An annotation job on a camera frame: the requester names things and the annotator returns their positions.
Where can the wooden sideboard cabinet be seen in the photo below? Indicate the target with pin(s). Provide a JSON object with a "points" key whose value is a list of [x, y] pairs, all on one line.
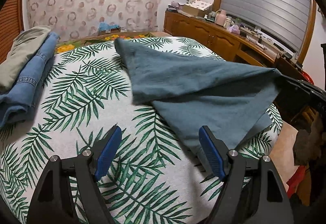
{"points": [[229, 46]]}

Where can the pink thermos bottle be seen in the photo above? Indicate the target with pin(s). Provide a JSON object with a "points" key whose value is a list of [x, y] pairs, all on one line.
{"points": [[220, 17]]}

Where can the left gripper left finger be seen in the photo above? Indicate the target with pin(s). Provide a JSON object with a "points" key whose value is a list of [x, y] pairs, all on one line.
{"points": [[52, 200]]}

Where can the cardboard box with blue items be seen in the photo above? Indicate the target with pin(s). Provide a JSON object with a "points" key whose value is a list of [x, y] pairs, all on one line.
{"points": [[105, 28]]}

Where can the folded blue denim jeans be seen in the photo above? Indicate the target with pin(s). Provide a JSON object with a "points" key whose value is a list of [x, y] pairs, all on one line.
{"points": [[20, 102]]}

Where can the right hand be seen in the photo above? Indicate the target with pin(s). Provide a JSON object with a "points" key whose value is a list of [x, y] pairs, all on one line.
{"points": [[308, 144]]}

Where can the palm leaf bed sheet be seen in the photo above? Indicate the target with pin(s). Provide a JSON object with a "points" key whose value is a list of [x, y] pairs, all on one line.
{"points": [[153, 178]]}

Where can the brown louvered wardrobe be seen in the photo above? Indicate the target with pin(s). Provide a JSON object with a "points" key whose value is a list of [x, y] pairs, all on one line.
{"points": [[11, 19]]}

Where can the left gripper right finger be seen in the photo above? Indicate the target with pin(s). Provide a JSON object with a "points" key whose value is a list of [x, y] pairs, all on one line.
{"points": [[252, 190]]}

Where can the teal blue shorts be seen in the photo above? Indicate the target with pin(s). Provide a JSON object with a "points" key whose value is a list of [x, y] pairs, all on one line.
{"points": [[190, 92]]}

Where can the folded grey green pants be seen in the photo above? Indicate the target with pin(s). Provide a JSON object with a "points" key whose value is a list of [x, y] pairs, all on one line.
{"points": [[24, 46]]}

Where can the polka dot open box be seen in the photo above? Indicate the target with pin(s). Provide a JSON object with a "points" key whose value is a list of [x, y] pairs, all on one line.
{"points": [[197, 8]]}

